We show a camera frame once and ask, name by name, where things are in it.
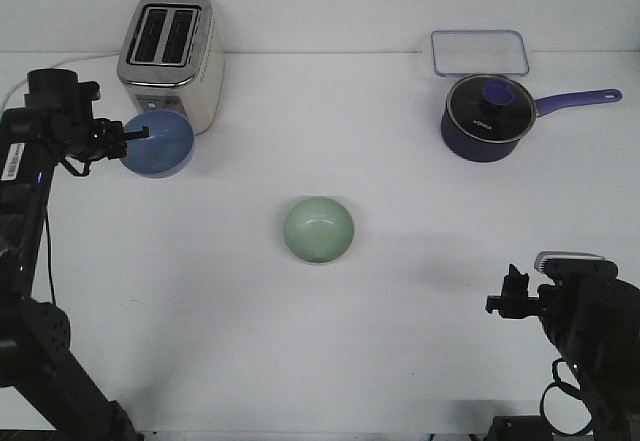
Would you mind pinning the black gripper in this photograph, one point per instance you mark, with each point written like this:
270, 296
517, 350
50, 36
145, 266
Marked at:
70, 124
554, 305

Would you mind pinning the blue bowl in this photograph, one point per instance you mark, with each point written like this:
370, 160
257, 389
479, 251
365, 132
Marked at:
168, 148

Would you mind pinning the green bowl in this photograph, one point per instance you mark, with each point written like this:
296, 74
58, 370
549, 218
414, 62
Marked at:
318, 230

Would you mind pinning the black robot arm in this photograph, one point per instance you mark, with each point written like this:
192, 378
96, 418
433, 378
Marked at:
35, 336
592, 318

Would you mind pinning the cream and chrome toaster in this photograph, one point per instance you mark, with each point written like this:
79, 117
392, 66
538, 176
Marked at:
171, 58

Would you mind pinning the glass pot lid blue knob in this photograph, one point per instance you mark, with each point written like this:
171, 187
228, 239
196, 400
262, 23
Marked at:
491, 108

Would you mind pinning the clear container blue rim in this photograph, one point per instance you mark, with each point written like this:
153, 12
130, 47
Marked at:
458, 53

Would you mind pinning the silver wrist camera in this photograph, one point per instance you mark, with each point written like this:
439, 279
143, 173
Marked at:
544, 258

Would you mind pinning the blue saucepan with handle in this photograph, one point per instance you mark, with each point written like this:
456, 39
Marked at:
480, 151

